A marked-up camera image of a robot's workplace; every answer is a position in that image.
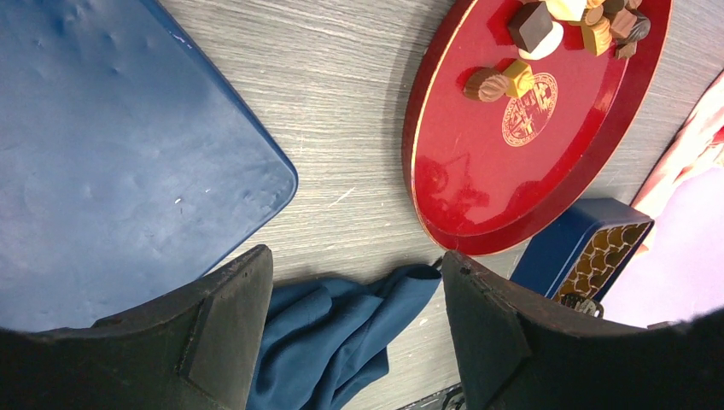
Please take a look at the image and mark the blue tin lid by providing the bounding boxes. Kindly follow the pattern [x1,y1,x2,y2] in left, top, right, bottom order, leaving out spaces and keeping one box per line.
[1,1,298,332]

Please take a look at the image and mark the white oval chocolate piece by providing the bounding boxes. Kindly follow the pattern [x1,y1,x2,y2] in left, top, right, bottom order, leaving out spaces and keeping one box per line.
[518,21,564,61]

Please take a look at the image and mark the dark blue cloth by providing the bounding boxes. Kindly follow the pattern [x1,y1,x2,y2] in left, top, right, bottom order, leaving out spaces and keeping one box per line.
[246,264,441,409]

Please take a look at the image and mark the blue chocolate tin box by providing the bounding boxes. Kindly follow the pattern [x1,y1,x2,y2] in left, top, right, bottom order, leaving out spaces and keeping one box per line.
[510,198,655,302]

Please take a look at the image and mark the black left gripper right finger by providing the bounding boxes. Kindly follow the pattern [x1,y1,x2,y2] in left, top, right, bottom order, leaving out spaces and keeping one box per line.
[441,251,723,409]

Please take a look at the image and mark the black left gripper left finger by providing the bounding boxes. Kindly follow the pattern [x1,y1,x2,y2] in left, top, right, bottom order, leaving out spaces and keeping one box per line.
[1,245,273,409]

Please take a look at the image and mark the red round tray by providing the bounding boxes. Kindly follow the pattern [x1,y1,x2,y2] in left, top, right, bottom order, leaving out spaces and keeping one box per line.
[402,1,674,256]

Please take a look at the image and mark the yellow square chocolate piece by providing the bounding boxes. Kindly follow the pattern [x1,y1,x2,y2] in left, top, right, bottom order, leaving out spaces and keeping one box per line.
[502,60,535,98]

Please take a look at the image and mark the brown ridged chocolate piece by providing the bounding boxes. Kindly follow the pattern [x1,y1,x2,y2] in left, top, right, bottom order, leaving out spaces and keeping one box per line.
[463,67,511,103]

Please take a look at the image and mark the salmon pink cloth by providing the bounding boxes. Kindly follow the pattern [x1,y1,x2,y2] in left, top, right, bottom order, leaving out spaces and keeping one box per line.
[631,74,723,219]

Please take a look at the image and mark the clear plastic metal tongs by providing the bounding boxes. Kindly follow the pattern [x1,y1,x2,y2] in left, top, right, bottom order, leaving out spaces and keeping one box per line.
[560,293,604,319]

